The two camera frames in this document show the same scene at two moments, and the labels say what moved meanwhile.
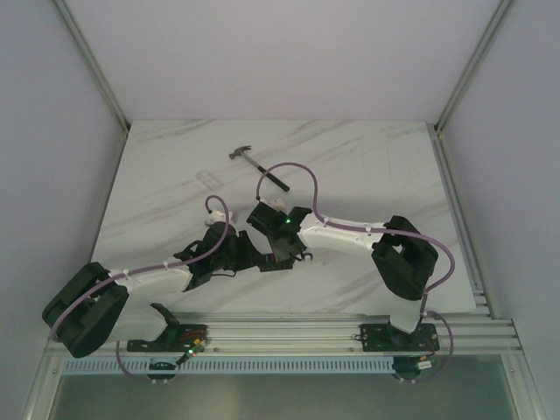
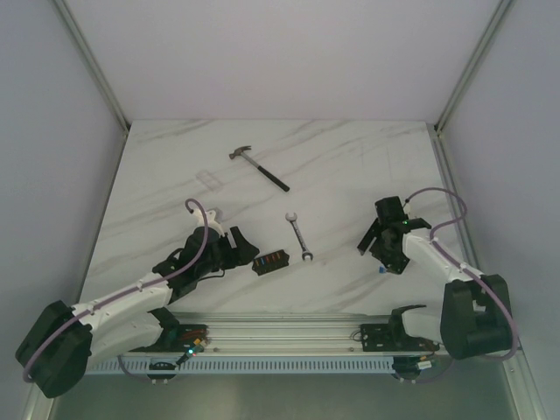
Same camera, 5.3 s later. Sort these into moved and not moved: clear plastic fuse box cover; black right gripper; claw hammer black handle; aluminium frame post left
Moved: black right gripper
Not moved: aluminium frame post left; clear plastic fuse box cover; claw hammer black handle
